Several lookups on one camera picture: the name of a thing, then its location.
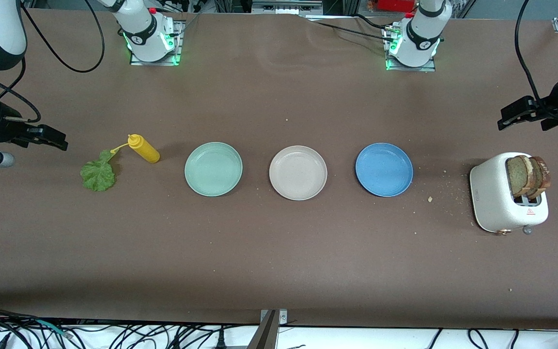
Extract light brown bread slice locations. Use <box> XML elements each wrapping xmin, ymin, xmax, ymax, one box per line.
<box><xmin>506</xmin><ymin>155</ymin><xmax>534</xmax><ymax>197</ymax></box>

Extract green lettuce leaf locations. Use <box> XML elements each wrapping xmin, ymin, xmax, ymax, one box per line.
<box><xmin>80</xmin><ymin>149</ymin><xmax>116</xmax><ymax>192</ymax></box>

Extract yellow mustard squeeze bottle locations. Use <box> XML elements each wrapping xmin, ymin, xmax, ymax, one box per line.
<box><xmin>110</xmin><ymin>134</ymin><xmax>160</xmax><ymax>163</ymax></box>

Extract blue plate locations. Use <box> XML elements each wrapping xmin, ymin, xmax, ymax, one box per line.
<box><xmin>355</xmin><ymin>143</ymin><xmax>414</xmax><ymax>197</ymax></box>

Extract mint green plate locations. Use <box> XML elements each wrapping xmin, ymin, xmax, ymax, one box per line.
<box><xmin>185</xmin><ymin>142</ymin><xmax>243</xmax><ymax>197</ymax></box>

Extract beige plate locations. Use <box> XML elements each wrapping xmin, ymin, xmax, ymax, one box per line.
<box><xmin>269</xmin><ymin>145</ymin><xmax>328</xmax><ymax>201</ymax></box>

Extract dark crust bread slice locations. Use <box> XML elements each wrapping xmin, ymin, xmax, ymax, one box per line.
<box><xmin>526</xmin><ymin>156</ymin><xmax>552</xmax><ymax>199</ymax></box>

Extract white toaster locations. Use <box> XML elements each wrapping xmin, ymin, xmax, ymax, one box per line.
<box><xmin>469</xmin><ymin>152</ymin><xmax>549</xmax><ymax>236</ymax></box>

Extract red box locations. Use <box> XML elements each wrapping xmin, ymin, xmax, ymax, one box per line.
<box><xmin>375</xmin><ymin>0</ymin><xmax>418</xmax><ymax>13</ymax></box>

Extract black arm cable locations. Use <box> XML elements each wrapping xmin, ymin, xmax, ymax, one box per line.
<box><xmin>515</xmin><ymin>0</ymin><xmax>546</xmax><ymax>105</ymax></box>
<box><xmin>0</xmin><ymin>0</ymin><xmax>106</xmax><ymax>123</ymax></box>

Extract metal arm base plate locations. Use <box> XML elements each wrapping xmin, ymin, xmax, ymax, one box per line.
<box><xmin>130</xmin><ymin>19</ymin><xmax>185</xmax><ymax>66</ymax></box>
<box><xmin>385</xmin><ymin>27</ymin><xmax>437</xmax><ymax>72</ymax></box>

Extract teal floor cable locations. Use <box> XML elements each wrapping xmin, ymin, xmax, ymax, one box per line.
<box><xmin>31</xmin><ymin>319</ymin><xmax>72</xmax><ymax>338</ymax></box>

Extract black table cable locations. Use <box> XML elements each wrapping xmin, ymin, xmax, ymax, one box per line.
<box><xmin>301</xmin><ymin>14</ymin><xmax>396</xmax><ymax>42</ymax></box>

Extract tangled black floor cables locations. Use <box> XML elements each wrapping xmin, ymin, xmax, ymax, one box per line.
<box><xmin>0</xmin><ymin>306</ymin><xmax>260</xmax><ymax>349</ymax></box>

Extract metal rack frame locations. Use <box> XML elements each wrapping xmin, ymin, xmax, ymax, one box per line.
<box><xmin>251</xmin><ymin>0</ymin><xmax>324</xmax><ymax>15</ymax></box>

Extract metal bracket post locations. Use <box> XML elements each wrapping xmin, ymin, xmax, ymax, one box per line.
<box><xmin>248</xmin><ymin>309</ymin><xmax>288</xmax><ymax>349</ymax></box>

